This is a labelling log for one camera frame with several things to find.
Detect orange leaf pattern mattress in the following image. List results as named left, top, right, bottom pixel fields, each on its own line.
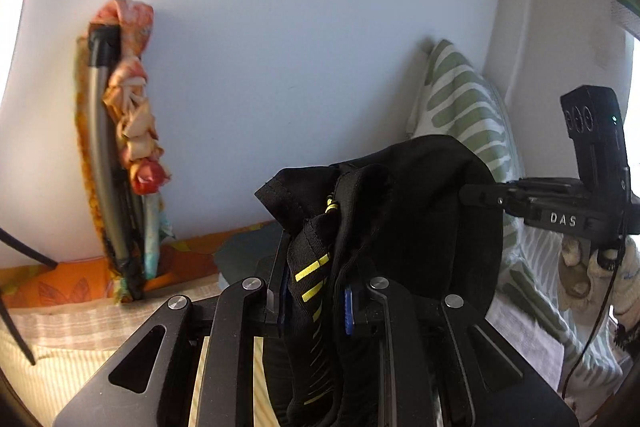
left=0, top=221, right=281, bottom=310

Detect yellow striped bed sheet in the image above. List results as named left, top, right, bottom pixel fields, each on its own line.
left=0, top=330, right=281, bottom=427

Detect black pants yellow stripes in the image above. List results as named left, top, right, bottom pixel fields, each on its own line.
left=257, top=135, right=503, bottom=426

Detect folded dark grey garment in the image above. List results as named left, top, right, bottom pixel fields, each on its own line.
left=214, top=222, right=283, bottom=291

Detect right gloved hand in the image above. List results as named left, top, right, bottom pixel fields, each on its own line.
left=558, top=235, right=639, bottom=332

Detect black camera box right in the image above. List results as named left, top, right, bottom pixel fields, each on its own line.
left=560, top=84, right=629, bottom=195

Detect folded silver tripod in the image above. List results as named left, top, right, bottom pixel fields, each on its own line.
left=87, top=23, right=145, bottom=300

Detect green white patterned pillow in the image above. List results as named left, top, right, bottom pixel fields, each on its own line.
left=407, top=39, right=624, bottom=421

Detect orange patterned cloth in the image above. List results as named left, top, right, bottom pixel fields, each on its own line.
left=74, top=0, right=174, bottom=303

